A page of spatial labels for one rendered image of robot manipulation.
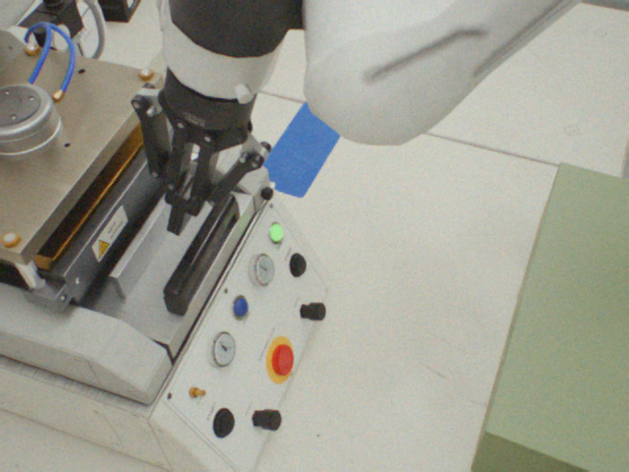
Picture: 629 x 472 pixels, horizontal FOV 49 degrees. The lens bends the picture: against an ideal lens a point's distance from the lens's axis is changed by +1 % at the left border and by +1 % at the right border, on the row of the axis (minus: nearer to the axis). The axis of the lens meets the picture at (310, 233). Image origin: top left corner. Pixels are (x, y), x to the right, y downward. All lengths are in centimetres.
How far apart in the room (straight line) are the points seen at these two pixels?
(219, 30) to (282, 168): 71
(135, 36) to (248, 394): 83
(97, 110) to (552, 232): 59
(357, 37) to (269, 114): 89
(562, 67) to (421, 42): 105
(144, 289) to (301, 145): 53
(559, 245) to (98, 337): 58
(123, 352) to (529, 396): 44
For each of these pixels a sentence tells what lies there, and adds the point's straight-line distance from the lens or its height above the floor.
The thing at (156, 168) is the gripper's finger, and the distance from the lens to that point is 67.
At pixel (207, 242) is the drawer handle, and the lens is 75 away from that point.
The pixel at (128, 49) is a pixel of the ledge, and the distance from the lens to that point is 142.
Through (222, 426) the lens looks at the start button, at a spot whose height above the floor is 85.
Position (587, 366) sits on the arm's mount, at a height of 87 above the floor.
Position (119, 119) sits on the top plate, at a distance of 76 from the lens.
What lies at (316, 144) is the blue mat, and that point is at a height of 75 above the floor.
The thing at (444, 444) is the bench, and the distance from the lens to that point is 91.
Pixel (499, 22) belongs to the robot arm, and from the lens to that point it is 41.
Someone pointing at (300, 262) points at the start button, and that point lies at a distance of 93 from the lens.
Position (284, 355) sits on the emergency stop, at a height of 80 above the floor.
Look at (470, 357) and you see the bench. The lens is 97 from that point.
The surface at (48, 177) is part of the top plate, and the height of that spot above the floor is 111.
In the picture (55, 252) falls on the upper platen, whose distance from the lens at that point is 72.
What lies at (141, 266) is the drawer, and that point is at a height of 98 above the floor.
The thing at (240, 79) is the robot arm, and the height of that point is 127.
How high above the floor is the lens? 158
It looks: 50 degrees down
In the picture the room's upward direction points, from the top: 3 degrees counter-clockwise
